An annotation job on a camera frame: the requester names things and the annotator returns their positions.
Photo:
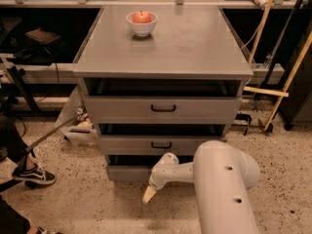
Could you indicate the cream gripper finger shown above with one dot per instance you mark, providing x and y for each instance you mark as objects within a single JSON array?
[{"x": 149, "y": 194}]

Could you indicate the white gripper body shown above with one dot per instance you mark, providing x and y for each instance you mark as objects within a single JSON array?
[{"x": 160, "y": 176}]

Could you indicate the grey bottom drawer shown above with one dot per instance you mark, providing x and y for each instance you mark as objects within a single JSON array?
[{"x": 139, "y": 167}]

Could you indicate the grey drawer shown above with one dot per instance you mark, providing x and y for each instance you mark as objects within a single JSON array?
[
  {"x": 139, "y": 167},
  {"x": 163, "y": 110},
  {"x": 152, "y": 145}
]

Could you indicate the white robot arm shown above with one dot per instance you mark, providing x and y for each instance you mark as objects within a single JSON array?
[{"x": 221, "y": 175}]

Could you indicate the grey middle drawer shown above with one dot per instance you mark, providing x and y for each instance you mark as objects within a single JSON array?
[{"x": 152, "y": 145}]

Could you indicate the grey drawer cabinet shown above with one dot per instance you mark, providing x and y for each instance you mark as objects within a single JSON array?
[{"x": 191, "y": 53}]

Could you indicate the grey top drawer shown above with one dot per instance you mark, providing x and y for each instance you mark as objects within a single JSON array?
[{"x": 163, "y": 110}]

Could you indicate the clear plastic bag with items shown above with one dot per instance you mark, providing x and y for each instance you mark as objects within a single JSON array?
[{"x": 75, "y": 122}]

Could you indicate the grey metal rod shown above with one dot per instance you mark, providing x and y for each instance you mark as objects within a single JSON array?
[{"x": 50, "y": 133}]

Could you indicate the black skate shoe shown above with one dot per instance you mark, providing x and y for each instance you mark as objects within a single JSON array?
[{"x": 36, "y": 175}]

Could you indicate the white ceramic bowl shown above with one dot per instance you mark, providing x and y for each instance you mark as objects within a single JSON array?
[{"x": 141, "y": 29}]

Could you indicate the person leg in black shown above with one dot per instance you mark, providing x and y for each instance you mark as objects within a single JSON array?
[{"x": 10, "y": 138}]

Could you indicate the red apple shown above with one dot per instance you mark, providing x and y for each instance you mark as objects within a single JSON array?
[{"x": 141, "y": 17}]

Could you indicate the wooden frame stand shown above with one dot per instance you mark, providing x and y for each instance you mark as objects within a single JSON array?
[{"x": 270, "y": 62}]

